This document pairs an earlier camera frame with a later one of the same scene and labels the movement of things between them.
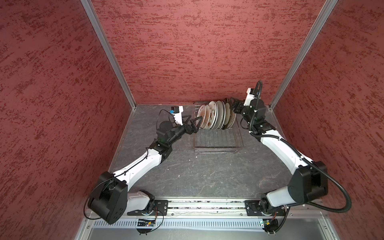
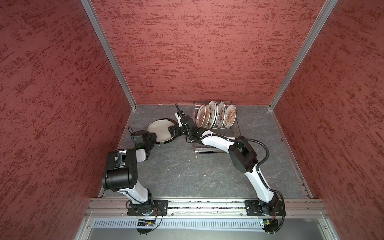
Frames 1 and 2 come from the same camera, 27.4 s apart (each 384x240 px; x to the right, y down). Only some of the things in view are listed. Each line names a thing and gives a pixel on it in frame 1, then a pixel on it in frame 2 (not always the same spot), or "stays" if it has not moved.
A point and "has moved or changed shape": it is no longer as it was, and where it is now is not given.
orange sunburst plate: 202,112 stays
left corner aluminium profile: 91,13 stays
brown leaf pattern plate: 233,116 stays
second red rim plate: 207,117 stays
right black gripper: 240,104 to 172,131
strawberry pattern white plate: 213,115 stays
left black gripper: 194,129 to 153,137
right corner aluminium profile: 318,24 stays
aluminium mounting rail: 233,208 stays
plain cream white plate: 221,117 has moved or changed shape
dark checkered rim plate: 227,113 to 155,120
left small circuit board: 143,222 stays
